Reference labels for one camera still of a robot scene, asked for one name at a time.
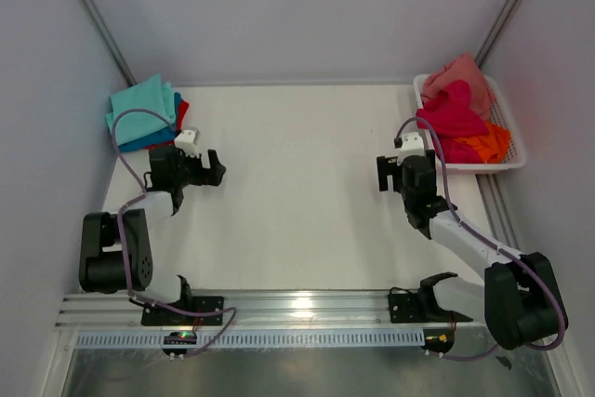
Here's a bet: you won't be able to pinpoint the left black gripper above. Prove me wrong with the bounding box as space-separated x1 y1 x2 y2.
172 145 225 188

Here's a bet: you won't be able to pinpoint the teal t shirt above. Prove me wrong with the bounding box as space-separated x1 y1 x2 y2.
105 74 177 145

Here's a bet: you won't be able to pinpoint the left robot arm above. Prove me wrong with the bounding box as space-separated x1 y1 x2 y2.
78 146 227 324

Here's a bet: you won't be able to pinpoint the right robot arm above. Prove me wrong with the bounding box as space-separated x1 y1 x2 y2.
376 150 568 351

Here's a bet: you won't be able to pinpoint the blue folded t shirt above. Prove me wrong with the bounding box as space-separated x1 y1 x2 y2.
119 92 183 153

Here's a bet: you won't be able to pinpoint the magenta t shirt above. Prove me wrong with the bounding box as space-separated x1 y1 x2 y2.
416 80 488 164

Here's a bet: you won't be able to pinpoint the red folded t shirt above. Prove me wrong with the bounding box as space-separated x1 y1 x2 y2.
178 99 190 126

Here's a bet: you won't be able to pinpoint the orange t shirt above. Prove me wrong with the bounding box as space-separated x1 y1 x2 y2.
455 122 511 164

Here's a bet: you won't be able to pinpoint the white plastic basket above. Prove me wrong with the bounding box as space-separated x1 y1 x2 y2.
414 73 526 174

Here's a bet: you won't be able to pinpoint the salmon pink t shirt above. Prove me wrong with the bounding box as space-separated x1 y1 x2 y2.
421 53 496 121

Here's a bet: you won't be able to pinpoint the left black controller board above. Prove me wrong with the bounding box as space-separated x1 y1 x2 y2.
162 331 197 357

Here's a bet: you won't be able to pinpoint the black controller board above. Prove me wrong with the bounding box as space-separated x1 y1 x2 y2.
162 331 197 357
422 330 456 354

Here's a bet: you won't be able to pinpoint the right black controller board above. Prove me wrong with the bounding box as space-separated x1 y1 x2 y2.
422 330 456 354

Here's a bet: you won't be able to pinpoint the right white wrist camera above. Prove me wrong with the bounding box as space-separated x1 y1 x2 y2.
394 132 425 165

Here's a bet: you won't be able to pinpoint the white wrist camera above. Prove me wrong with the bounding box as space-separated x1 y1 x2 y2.
394 132 425 165
174 128 201 158

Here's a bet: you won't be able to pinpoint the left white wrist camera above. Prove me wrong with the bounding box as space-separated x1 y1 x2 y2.
174 128 201 158

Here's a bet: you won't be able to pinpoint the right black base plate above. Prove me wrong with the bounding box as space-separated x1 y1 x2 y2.
387 287 472 324

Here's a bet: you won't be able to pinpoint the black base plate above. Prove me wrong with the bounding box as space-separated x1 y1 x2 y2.
387 287 472 324
140 296 224 327

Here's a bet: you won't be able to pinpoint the aluminium front rail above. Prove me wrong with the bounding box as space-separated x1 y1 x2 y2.
53 289 563 332

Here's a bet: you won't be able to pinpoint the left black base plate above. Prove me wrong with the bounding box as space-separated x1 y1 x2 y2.
140 296 224 327

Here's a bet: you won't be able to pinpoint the white slotted cable duct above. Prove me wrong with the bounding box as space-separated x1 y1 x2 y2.
74 328 424 350

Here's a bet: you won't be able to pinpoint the left corner frame post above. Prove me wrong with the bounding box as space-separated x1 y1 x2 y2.
78 0 137 87

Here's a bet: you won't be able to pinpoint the corner frame post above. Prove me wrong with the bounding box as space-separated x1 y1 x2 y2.
78 0 137 87
474 0 522 69

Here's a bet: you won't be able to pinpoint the right corner frame post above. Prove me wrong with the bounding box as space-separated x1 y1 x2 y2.
474 0 522 69

